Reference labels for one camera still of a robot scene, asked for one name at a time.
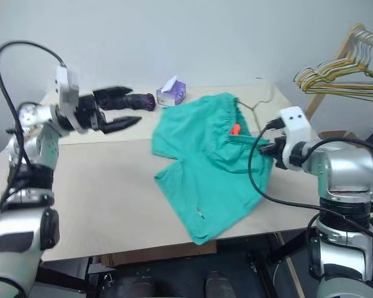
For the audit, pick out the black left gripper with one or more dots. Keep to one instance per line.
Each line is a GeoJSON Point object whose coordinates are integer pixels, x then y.
{"type": "Point", "coordinates": [88, 111]}

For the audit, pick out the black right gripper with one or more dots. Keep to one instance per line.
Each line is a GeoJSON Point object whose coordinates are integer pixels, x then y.
{"type": "Point", "coordinates": [276, 149]}

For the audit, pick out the green shorts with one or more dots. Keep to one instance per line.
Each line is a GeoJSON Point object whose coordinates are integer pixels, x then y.
{"type": "Point", "coordinates": [205, 174]}

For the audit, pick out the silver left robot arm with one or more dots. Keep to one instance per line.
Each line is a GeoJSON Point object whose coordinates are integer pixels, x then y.
{"type": "Point", "coordinates": [25, 242]}

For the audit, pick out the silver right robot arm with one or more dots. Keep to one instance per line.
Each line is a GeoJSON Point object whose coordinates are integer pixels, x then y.
{"type": "Point", "coordinates": [345, 164]}

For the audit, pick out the wooden hanger rack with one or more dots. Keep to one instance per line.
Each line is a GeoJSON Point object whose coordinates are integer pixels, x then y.
{"type": "Point", "coordinates": [317, 102]}

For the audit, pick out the black folded umbrella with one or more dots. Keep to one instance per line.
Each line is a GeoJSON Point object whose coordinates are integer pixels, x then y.
{"type": "Point", "coordinates": [136, 102]}

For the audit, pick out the small orange tag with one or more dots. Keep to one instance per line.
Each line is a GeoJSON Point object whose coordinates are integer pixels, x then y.
{"type": "Point", "coordinates": [235, 129]}

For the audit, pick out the white tissue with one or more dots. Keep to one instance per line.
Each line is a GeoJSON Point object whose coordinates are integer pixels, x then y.
{"type": "Point", "coordinates": [169, 83]}

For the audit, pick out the purple tissue box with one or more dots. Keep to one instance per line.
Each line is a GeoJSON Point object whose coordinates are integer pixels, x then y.
{"type": "Point", "coordinates": [174, 93]}

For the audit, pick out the brown cardboard box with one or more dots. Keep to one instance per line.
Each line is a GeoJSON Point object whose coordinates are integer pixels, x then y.
{"type": "Point", "coordinates": [335, 135]}

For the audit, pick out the bunch of clothes hangers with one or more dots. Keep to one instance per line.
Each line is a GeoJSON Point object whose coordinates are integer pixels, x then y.
{"type": "Point", "coordinates": [345, 95]}

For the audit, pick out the thin wooden stick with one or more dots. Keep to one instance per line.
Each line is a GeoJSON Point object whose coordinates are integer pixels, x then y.
{"type": "Point", "coordinates": [290, 270]}

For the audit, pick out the dark rounded shape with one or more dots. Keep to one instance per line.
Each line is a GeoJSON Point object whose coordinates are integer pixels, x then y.
{"type": "Point", "coordinates": [219, 285]}
{"type": "Point", "coordinates": [143, 288]}

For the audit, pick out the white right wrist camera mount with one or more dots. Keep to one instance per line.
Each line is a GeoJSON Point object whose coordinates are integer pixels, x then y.
{"type": "Point", "coordinates": [293, 119]}

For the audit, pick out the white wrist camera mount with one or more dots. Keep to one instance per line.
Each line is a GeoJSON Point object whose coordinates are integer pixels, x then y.
{"type": "Point", "coordinates": [69, 90]}
{"type": "Point", "coordinates": [293, 119]}

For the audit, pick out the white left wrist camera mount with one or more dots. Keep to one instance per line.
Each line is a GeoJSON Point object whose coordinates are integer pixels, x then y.
{"type": "Point", "coordinates": [69, 90]}

